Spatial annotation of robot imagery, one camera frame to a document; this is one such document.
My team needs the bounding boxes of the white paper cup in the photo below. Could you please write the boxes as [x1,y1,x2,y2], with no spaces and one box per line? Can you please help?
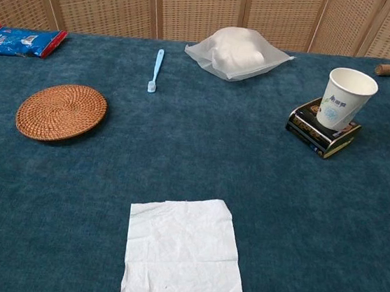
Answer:
[315,64,381,136]

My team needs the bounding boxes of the round woven rattan coaster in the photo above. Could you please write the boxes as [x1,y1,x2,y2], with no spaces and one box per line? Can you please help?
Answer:
[13,78,111,148]

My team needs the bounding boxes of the light blue toothbrush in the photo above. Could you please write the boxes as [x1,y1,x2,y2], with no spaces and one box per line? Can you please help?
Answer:
[146,48,166,95]

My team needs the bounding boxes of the frosted zip bag white rolls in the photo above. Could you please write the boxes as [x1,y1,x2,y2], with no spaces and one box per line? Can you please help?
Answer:
[181,21,299,90]

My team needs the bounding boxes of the black luncheon meat tin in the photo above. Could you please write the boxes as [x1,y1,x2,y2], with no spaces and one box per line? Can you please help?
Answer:
[282,93,365,163]

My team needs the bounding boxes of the white paper napkin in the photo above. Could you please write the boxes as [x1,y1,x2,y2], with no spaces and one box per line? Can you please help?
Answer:
[118,188,260,292]

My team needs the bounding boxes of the blue tablecloth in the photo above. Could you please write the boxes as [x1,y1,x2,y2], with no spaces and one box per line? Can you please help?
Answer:
[0,15,390,292]

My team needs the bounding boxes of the blue red snack packet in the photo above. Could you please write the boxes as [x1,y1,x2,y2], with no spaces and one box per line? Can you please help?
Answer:
[0,22,69,64]

